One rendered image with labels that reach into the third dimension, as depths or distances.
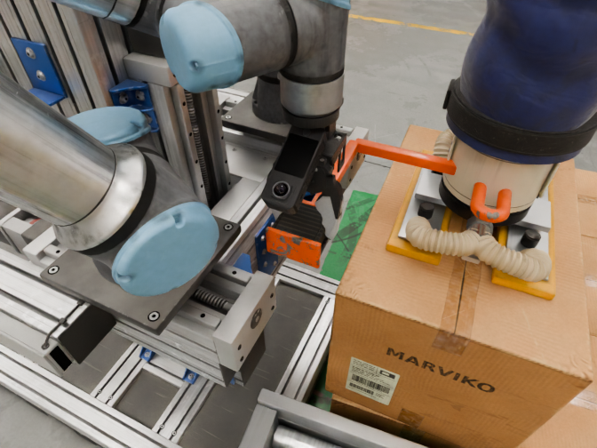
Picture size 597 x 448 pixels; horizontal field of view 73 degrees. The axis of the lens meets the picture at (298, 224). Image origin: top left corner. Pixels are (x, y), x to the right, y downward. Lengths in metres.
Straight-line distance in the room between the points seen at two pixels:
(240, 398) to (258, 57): 1.18
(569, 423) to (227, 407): 0.92
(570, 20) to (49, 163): 0.58
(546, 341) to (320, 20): 0.58
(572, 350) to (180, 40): 0.69
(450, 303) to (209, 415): 0.91
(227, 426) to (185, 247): 1.02
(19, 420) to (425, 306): 1.54
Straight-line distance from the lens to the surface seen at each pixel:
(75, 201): 0.39
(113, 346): 1.63
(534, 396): 0.82
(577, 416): 1.22
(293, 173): 0.49
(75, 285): 0.69
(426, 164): 0.79
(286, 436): 1.02
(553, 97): 0.67
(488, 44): 0.68
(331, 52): 0.46
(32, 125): 0.36
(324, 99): 0.48
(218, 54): 0.39
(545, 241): 0.89
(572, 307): 0.83
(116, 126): 0.53
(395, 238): 0.79
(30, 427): 1.87
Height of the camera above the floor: 1.52
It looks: 45 degrees down
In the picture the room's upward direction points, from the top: straight up
